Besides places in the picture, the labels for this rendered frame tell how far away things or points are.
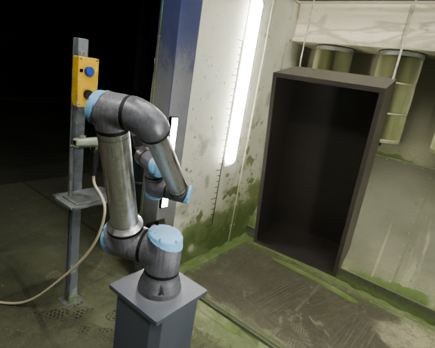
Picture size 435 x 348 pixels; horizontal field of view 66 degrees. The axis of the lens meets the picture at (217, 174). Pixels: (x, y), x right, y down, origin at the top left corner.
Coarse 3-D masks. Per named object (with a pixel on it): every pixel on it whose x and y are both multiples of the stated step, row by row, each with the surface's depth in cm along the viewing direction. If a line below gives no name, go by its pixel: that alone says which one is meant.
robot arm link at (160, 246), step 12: (156, 228) 140; (168, 228) 143; (144, 240) 136; (156, 240) 133; (168, 240) 133; (180, 240) 137; (144, 252) 135; (156, 252) 134; (168, 252) 134; (180, 252) 139; (144, 264) 140; (156, 264) 135; (168, 264) 136; (156, 276) 136; (168, 276) 137
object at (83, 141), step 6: (78, 138) 172; (84, 138) 174; (90, 138) 176; (96, 138) 178; (78, 144) 170; (84, 144) 173; (90, 144) 176; (96, 144) 178; (90, 150) 181; (96, 150) 180; (90, 156) 182; (96, 156) 181; (90, 162) 182; (96, 162) 182; (96, 168) 184; (96, 174) 185
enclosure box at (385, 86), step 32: (288, 96) 219; (320, 96) 214; (352, 96) 203; (384, 96) 163; (288, 128) 234; (320, 128) 221; (352, 128) 210; (288, 160) 243; (320, 160) 229; (352, 160) 217; (288, 192) 252; (320, 192) 237; (352, 192) 224; (256, 224) 236; (288, 224) 263; (320, 224) 246; (352, 224) 209; (288, 256) 230; (320, 256) 231
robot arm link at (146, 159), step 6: (144, 156) 153; (150, 156) 152; (144, 162) 152; (150, 162) 150; (144, 168) 153; (150, 168) 149; (156, 168) 150; (144, 174) 155; (150, 174) 152; (156, 174) 151
